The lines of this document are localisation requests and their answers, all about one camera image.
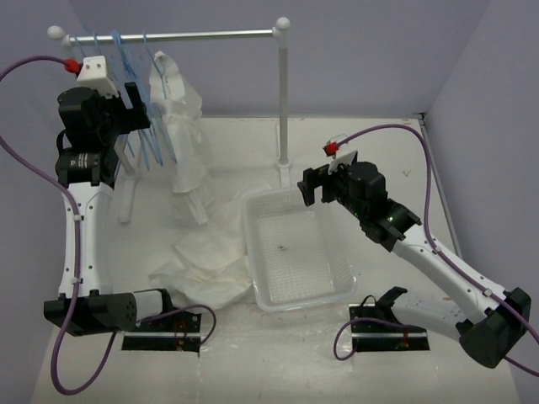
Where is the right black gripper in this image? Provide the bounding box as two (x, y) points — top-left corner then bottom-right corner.
(297, 158), (367, 220)

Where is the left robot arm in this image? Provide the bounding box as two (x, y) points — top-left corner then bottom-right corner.
(43, 82), (175, 337)

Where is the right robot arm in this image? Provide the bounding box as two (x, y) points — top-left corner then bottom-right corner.
(297, 162), (531, 369)

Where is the white ruffled skirt left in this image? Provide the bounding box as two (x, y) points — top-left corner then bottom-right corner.
(149, 51), (213, 226)

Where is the white plastic basket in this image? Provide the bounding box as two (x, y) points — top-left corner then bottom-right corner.
(242, 188), (357, 312)

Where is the white metal clothes rack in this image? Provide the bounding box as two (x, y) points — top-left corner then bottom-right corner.
(47, 17), (291, 225)

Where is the blue wire hanger with skirt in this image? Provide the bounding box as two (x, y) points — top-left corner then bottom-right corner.
(142, 30), (177, 163)

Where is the blue wire hanger bundle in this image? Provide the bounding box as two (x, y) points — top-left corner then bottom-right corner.
(69, 29), (168, 172)

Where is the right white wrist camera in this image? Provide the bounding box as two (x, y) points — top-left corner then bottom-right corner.
(323, 134), (357, 174)

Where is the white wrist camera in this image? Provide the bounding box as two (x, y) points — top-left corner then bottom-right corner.
(323, 134), (357, 174)
(77, 56), (119, 98)

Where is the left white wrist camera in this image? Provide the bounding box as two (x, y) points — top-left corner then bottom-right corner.
(77, 56), (119, 98)

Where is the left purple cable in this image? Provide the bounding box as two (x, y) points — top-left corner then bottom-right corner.
(0, 56), (218, 396)

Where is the purple cable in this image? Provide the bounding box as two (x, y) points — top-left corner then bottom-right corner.
(332, 121), (539, 376)
(0, 56), (218, 396)

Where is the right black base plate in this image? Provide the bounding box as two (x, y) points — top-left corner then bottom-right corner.
(349, 295), (430, 353)

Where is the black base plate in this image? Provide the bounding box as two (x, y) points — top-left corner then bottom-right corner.
(349, 295), (430, 353)
(121, 311), (202, 354)

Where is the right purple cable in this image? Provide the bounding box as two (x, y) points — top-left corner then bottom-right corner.
(332, 121), (539, 376)

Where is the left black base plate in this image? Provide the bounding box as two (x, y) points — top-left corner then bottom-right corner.
(121, 311), (202, 354)

